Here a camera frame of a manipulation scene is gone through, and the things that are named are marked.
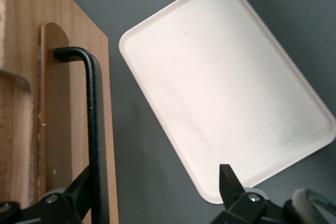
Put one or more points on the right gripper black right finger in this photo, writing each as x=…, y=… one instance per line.
x=231, y=190

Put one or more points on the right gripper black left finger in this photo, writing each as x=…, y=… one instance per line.
x=65, y=205

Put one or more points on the light wooden drawer cabinet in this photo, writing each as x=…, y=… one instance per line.
x=86, y=37

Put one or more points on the white rectangular plastic tray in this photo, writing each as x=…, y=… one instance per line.
x=225, y=90

